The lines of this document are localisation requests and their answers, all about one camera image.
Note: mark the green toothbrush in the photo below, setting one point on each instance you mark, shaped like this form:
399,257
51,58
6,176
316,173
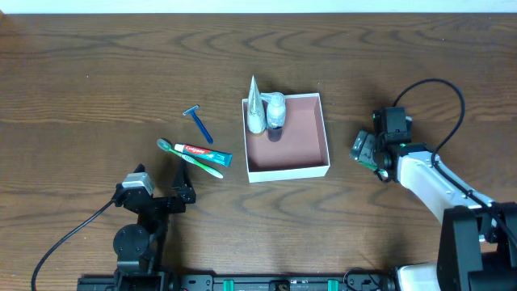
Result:
166,146

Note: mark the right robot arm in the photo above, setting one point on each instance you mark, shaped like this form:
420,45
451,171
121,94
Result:
477,246

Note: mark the clear bottle with dark cap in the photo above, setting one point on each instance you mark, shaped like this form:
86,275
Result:
275,114

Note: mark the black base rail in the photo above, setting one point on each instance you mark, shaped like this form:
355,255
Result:
359,280

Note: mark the white Pantene tube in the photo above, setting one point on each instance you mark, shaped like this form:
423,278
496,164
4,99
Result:
256,118

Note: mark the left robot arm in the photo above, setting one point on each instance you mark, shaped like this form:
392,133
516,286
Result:
139,247

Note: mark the white box with pink interior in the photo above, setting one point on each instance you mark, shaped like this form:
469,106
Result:
301,152

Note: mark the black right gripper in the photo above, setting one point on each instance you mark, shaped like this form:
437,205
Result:
382,160

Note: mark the green white soap packet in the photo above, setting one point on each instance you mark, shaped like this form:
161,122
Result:
380,173

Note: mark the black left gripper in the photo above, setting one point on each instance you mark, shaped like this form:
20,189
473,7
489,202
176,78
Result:
160,201

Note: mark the blue disposable razor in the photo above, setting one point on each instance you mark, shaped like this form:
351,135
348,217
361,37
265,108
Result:
192,112

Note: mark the Colgate toothpaste tube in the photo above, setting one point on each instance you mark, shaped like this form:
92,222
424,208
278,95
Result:
217,157

